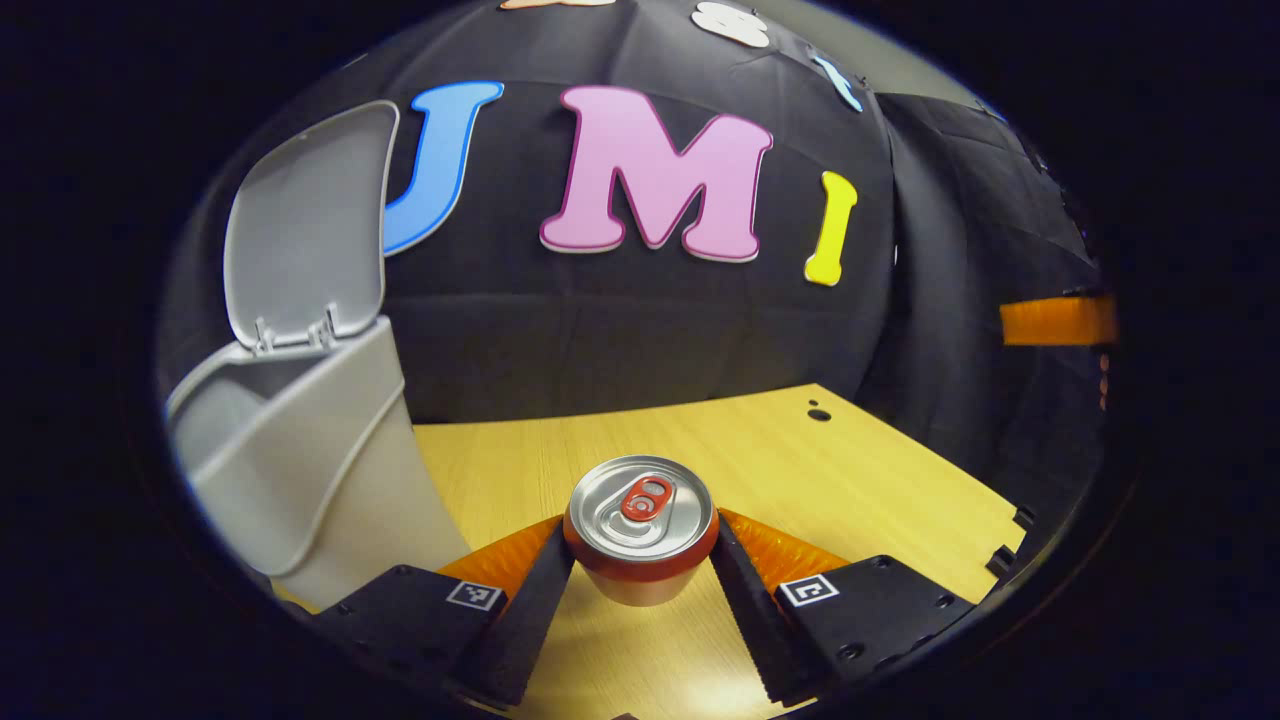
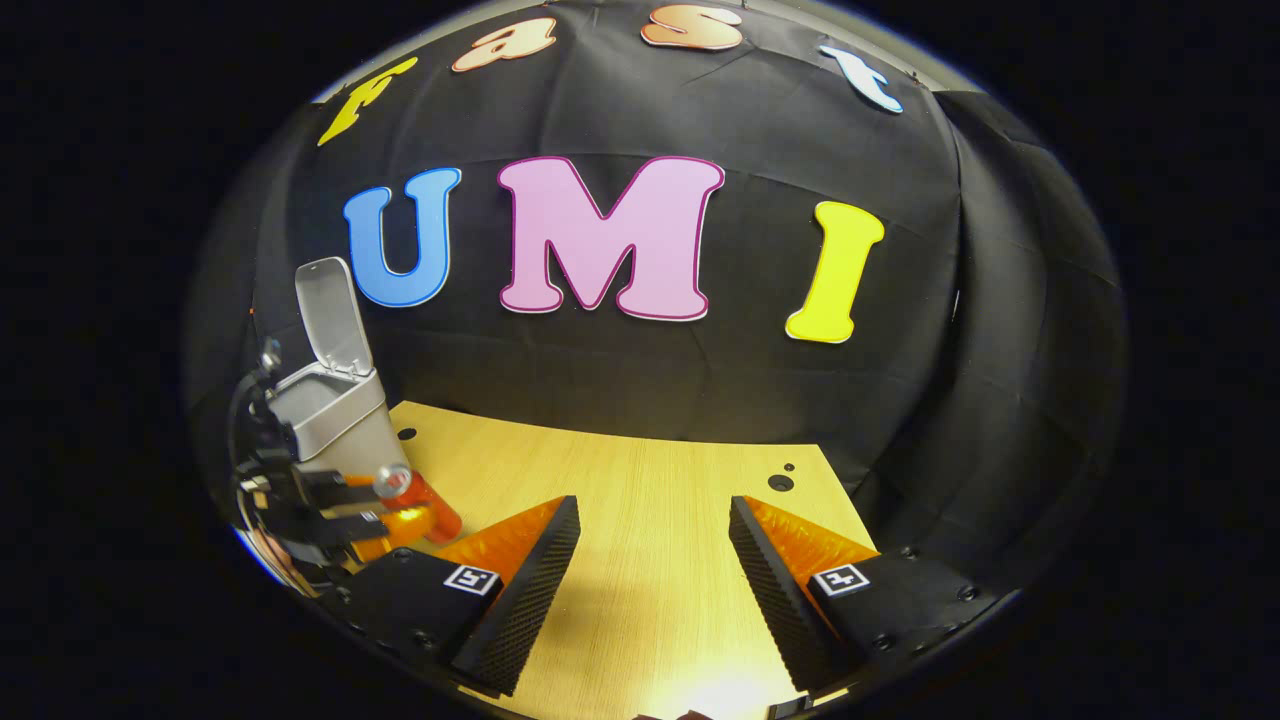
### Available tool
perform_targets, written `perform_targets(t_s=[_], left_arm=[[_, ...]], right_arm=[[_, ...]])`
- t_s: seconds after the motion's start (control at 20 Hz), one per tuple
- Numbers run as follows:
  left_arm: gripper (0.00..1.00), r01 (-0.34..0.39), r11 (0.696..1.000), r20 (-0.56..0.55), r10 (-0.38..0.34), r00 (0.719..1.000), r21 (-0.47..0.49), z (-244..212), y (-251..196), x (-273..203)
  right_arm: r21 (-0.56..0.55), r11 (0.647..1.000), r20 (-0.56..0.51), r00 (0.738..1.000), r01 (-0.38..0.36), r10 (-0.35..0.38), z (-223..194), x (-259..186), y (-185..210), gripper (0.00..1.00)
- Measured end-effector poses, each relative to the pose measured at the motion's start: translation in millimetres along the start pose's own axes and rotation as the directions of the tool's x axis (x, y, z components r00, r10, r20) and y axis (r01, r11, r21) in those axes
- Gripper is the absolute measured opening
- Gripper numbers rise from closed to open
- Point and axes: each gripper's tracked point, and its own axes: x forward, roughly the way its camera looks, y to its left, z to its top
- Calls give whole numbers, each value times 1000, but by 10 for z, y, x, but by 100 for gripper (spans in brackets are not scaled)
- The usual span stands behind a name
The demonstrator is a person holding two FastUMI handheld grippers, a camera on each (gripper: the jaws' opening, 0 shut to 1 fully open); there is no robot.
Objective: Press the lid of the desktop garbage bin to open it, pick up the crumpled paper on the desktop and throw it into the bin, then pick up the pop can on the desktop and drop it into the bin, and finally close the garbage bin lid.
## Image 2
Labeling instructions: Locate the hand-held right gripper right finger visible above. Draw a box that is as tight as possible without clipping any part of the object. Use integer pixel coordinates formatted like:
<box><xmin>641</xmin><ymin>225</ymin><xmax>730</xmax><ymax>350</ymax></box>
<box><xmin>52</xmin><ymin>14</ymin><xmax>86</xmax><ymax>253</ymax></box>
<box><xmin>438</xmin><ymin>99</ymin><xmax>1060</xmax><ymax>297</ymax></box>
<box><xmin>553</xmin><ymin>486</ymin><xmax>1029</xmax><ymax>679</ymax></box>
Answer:
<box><xmin>728</xmin><ymin>495</ymin><xmax>1001</xmax><ymax>693</ymax></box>

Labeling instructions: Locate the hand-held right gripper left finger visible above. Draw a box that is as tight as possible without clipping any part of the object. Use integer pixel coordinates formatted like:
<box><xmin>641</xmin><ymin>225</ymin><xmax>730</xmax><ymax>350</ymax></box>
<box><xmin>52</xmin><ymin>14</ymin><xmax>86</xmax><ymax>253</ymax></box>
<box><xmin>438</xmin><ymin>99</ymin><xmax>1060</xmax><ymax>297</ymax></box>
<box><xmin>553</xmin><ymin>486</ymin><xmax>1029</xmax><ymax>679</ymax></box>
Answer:
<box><xmin>330</xmin><ymin>495</ymin><xmax>582</xmax><ymax>698</ymax></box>

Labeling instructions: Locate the orange pop can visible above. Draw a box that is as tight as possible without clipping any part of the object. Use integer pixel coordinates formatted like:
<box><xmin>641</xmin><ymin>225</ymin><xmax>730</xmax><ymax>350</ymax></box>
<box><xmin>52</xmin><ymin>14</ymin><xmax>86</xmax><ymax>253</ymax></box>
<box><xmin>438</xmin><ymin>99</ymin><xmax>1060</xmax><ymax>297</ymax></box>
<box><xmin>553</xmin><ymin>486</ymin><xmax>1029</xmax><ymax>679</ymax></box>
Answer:
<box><xmin>372</xmin><ymin>463</ymin><xmax>464</xmax><ymax>546</ymax></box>

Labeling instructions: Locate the white desktop garbage bin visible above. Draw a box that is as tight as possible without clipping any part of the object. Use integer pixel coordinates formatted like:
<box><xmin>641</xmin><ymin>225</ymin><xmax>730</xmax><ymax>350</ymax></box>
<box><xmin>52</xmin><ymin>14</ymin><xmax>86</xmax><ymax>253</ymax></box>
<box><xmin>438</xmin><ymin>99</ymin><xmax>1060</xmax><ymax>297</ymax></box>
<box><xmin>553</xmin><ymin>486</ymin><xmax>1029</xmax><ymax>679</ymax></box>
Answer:
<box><xmin>268</xmin><ymin>257</ymin><xmax>411</xmax><ymax>476</ymax></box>

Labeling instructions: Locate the wooden desktop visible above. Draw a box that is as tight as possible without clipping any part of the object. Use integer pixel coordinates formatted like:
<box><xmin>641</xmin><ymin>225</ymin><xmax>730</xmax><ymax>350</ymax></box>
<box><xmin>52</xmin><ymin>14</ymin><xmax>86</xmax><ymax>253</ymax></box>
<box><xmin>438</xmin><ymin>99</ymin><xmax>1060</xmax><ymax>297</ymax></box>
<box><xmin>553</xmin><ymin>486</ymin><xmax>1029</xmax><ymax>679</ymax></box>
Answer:
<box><xmin>385</xmin><ymin>400</ymin><xmax>881</xmax><ymax>720</ymax></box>

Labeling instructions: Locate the black backdrop cloth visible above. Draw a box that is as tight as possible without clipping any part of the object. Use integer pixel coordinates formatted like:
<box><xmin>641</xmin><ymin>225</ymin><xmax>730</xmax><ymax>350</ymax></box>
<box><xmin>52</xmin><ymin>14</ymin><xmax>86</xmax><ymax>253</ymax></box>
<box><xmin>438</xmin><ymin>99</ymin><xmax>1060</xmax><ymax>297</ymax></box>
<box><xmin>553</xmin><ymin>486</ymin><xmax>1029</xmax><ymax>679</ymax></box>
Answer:
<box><xmin>185</xmin><ymin>0</ymin><xmax>1131</xmax><ymax>601</ymax></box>

